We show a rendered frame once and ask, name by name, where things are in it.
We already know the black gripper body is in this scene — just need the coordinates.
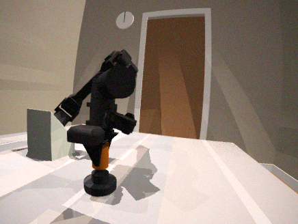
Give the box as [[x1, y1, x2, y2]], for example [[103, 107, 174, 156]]
[[67, 98, 118, 146]]

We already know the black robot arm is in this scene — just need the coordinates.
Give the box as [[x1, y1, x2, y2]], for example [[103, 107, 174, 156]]
[[54, 49, 138, 135]]

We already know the dark grey stepped pedestal with shaft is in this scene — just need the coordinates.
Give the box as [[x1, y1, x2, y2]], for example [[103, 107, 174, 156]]
[[83, 169, 117, 197]]

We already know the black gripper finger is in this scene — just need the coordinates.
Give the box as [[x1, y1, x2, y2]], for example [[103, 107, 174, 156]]
[[83, 139, 108, 167], [104, 132, 119, 147]]

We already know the orange knob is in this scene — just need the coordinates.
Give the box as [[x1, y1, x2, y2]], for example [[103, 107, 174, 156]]
[[92, 142, 109, 170]]

